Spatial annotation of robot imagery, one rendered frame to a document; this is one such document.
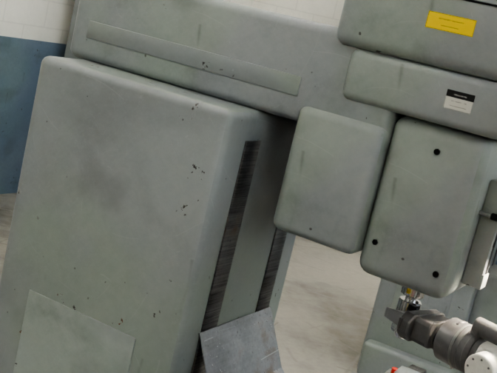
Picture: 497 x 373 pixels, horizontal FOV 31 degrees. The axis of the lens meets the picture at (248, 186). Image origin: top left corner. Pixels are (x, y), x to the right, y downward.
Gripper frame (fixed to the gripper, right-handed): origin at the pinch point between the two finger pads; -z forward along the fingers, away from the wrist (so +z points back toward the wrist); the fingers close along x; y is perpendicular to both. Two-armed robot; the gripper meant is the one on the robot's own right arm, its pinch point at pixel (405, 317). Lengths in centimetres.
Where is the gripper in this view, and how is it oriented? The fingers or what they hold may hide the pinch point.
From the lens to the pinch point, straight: 184.0
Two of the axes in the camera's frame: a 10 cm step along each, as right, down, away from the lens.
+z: 6.1, 2.8, -7.4
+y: -2.2, 9.6, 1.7
